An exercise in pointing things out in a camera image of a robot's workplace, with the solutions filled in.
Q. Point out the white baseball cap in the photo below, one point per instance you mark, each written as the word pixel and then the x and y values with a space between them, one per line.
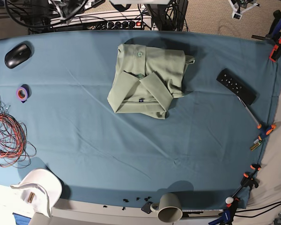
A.
pixel 40 189

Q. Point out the black orange clamp lower right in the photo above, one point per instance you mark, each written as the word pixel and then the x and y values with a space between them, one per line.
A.
pixel 248 179

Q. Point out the blue black clamp top right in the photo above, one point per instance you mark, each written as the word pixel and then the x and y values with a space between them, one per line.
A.
pixel 274 32

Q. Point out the white ball knob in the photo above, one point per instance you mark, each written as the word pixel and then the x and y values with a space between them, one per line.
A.
pixel 229 200

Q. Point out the black computer mouse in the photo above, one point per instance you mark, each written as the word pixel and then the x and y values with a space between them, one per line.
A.
pixel 17 56

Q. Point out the black remote control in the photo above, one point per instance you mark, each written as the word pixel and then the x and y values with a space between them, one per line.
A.
pixel 236 85

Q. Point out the black orange clamp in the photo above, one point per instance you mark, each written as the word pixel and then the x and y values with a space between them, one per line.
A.
pixel 276 51
pixel 248 179

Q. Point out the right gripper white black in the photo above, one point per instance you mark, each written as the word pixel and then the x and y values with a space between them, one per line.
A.
pixel 67 10

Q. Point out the light green T-shirt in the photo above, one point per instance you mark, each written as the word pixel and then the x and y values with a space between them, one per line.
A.
pixel 147 79

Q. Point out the black power strip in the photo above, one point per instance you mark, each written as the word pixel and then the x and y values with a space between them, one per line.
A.
pixel 118 25

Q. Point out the black orange clamp upper right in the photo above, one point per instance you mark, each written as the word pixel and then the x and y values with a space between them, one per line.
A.
pixel 276 51

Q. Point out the grey-green ceramic mug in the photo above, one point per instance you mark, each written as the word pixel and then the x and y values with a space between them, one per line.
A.
pixel 169 209

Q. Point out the orange blue screwdriver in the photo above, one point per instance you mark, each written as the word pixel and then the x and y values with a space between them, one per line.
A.
pixel 264 132

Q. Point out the blue black clamp bottom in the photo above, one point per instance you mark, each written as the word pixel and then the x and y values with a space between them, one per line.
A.
pixel 226 217

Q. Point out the white pen orange tip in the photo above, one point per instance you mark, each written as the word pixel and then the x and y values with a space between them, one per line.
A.
pixel 249 111

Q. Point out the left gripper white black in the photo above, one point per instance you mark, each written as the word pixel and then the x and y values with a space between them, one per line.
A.
pixel 241 6

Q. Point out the blue black clamp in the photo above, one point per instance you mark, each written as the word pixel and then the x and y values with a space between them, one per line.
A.
pixel 274 32
pixel 226 217

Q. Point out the purple tape roll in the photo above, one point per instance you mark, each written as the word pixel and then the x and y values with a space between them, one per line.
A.
pixel 23 93

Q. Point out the blue table cloth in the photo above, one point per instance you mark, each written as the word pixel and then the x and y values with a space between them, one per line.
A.
pixel 199 152

